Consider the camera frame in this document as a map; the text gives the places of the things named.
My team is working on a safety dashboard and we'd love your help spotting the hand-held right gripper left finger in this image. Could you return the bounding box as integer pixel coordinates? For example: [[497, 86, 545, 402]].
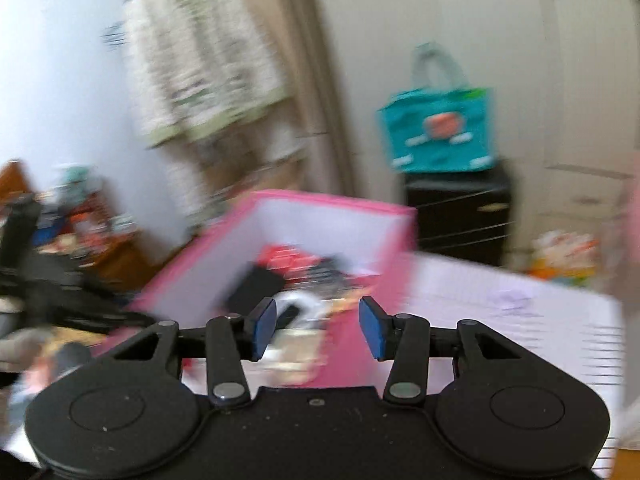
[[114, 297, 277, 407]]

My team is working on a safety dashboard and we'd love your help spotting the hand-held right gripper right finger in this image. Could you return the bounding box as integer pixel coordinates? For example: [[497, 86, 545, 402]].
[[359, 296, 523, 406]]

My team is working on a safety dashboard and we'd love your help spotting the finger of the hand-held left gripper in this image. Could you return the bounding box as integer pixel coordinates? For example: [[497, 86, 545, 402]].
[[45, 279, 165, 333]]

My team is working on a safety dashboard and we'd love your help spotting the grey open-back router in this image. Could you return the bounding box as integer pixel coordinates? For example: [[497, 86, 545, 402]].
[[262, 331, 327, 386]]

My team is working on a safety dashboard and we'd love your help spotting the black portable hard drive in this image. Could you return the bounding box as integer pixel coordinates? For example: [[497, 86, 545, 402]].
[[225, 265, 286, 313]]

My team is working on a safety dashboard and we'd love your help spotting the pink cardboard box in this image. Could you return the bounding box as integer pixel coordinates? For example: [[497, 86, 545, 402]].
[[95, 189, 418, 391]]

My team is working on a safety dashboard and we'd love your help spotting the white pocket router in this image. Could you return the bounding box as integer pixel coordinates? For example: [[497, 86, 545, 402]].
[[272, 292, 328, 333]]

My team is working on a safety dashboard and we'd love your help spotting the wooden cabinet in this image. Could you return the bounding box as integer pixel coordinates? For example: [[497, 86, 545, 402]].
[[0, 160, 151, 291]]

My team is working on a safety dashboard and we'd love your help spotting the red printed sheet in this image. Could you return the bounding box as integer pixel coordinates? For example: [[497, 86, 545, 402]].
[[257, 244, 321, 272]]

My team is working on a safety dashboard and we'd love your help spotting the teal felt tote bag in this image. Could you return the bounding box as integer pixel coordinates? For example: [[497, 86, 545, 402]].
[[377, 44, 496, 173]]

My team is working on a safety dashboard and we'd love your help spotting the orange white package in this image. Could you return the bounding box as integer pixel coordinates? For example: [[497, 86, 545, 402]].
[[530, 230, 601, 281]]

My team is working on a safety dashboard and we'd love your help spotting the cream fluffy pajama top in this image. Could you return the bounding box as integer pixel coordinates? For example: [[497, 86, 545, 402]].
[[122, 0, 288, 148]]

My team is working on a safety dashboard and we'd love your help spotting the white wardrobe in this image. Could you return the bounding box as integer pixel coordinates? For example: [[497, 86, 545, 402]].
[[270, 0, 640, 271]]

